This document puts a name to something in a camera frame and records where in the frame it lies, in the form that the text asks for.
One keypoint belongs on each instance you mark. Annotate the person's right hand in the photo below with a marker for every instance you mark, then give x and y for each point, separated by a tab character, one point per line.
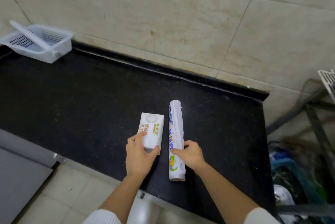
192	157

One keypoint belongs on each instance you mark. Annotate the person's left hand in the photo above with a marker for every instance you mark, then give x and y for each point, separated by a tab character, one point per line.
137	159

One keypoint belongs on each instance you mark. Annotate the person's right thumb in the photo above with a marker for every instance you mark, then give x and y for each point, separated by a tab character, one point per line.
177	152

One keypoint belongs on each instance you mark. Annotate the person's left thumb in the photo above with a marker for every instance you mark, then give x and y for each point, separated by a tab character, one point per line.
155	151

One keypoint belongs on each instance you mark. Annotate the white paper carton box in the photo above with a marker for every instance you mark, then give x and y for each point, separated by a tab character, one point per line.
153	129

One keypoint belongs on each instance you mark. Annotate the white plastic bag roll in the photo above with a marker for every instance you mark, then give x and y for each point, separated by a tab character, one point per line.
176	127

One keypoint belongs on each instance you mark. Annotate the person's right forearm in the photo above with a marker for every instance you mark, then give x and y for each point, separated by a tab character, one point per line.
225	192

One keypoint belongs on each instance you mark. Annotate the person's left forearm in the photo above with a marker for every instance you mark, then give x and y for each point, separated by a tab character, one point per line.
121	195

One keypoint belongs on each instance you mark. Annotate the person's white left sleeve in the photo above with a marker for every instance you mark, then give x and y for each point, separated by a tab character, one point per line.
102	218

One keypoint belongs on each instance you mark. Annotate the person's white sleeve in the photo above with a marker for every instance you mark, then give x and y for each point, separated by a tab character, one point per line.
260	217
102	218

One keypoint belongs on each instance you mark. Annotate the person's white right sleeve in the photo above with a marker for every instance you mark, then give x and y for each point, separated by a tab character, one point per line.
260	217

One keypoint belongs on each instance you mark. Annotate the shiny white round object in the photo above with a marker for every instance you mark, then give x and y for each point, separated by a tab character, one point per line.
283	194

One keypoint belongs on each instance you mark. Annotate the blue green plastic basin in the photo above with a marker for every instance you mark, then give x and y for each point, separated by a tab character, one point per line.
301	174

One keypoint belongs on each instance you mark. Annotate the grey cabinet door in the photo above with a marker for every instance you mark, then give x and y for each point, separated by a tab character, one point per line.
18	184

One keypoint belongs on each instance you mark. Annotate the white perforated plastic basket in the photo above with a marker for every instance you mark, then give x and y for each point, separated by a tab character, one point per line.
49	46

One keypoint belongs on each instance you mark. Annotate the white slotted plastic tray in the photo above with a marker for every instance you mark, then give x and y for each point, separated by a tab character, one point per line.
328	81

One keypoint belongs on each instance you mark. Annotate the grey metal rack frame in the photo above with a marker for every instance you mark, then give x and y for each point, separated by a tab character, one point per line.
314	121

